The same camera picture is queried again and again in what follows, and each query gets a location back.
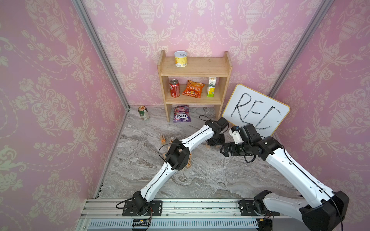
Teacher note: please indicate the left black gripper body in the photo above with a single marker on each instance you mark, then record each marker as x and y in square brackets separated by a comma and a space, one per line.
[214, 140]

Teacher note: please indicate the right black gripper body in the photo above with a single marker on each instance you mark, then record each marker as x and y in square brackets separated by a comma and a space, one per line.
[239, 149]

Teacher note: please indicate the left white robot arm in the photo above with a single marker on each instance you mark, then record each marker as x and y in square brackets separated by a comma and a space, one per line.
[177, 158]

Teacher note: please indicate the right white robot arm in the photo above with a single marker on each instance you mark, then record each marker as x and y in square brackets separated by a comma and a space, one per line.
[319, 209]

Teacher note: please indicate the wooden block letter B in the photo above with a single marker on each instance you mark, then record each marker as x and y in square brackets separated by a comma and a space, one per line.
[163, 140]

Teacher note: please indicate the purple snack bag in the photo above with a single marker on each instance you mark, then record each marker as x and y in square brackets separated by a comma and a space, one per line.
[181, 114]

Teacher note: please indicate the white board yellow rim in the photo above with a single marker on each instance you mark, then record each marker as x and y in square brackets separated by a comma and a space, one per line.
[247, 106]

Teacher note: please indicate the orange snack bag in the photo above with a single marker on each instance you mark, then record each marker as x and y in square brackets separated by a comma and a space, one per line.
[193, 89]

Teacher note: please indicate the yellow green drink carton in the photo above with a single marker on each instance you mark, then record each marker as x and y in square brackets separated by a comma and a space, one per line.
[211, 86]

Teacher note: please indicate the red soda can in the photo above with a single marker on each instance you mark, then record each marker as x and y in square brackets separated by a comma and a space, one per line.
[174, 88]

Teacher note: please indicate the green white can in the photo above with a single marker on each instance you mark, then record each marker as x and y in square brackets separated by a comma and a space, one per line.
[143, 112]

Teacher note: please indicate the wooden shelf unit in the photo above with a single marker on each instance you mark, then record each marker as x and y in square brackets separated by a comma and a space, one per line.
[205, 67]

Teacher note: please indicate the yellow cup can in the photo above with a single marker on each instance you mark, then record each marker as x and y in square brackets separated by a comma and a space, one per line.
[181, 59]

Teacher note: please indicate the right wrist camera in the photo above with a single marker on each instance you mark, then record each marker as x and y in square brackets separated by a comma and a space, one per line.
[234, 133]

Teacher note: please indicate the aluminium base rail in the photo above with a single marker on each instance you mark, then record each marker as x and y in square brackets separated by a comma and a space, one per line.
[231, 214]

